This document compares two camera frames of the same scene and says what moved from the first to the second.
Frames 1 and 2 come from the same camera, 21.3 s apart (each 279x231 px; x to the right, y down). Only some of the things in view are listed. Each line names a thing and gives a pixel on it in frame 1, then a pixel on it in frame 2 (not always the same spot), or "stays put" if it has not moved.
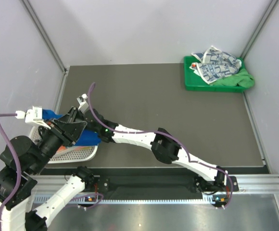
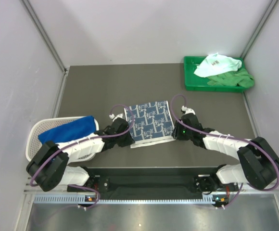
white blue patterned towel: [215, 64] -> [150, 123]
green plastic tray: [194, 82] stays put
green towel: [242, 78] stays put
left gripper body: [66, 136] -> [124, 139]
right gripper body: [76, 115] -> [182, 133]
